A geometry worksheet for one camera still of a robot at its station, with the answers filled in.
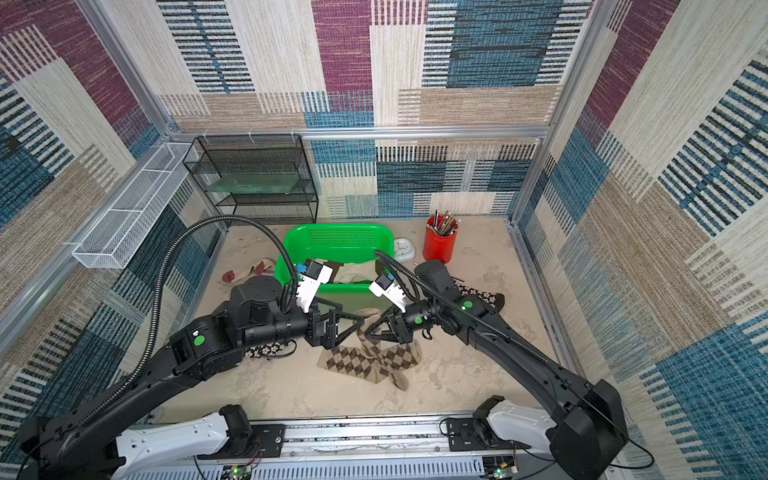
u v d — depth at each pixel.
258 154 1.02
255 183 0.92
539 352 0.45
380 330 0.65
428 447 0.73
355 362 0.85
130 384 0.41
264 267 1.03
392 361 0.84
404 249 1.08
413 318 0.62
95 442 0.39
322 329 0.52
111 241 0.71
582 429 0.38
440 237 0.97
